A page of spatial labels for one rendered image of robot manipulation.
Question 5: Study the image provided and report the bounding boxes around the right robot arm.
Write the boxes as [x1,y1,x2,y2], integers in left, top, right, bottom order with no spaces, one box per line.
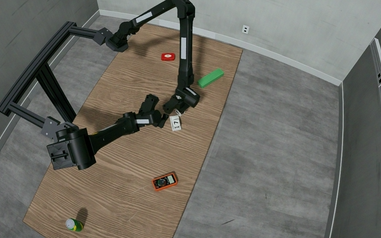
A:
[46,94,162,170]

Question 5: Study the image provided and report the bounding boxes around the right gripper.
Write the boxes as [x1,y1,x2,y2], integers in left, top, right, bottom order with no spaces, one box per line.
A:
[141,102,169,128]

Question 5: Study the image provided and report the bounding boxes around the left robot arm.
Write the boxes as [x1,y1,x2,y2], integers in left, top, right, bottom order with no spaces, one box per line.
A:
[108,0,200,114]

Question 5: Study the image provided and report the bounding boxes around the green flat bar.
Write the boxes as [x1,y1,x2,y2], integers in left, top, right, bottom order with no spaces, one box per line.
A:
[197,68,224,88]

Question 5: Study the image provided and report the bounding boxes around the green drink can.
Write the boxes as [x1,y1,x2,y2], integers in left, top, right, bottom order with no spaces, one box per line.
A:
[66,218,83,232]

